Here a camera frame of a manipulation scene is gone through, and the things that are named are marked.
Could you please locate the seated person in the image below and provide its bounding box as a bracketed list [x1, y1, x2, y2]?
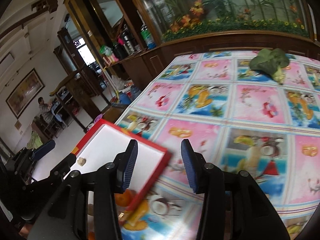
[38, 97, 54, 124]

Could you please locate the artificial flower glass display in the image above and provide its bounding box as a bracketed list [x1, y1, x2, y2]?
[140, 0, 310, 42]

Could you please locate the colourful fruit print tablecloth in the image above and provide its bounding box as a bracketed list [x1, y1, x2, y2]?
[117, 50, 319, 239]

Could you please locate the green leafy cauliflower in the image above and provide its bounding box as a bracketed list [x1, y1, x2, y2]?
[249, 48, 290, 85]

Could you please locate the framed landscape painting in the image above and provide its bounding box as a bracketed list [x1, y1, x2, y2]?
[6, 68, 45, 119]

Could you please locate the red white gift box lid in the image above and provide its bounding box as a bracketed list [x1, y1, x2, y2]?
[30, 119, 173, 213]

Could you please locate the black thermos flask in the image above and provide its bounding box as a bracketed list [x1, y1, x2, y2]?
[122, 31, 136, 55]

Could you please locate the beige fruit chunk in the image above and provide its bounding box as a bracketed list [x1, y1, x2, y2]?
[77, 157, 86, 166]

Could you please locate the green water bottle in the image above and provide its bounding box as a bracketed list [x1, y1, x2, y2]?
[140, 24, 156, 49]

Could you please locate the orange tangerine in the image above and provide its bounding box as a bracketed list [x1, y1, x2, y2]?
[114, 189, 136, 207]

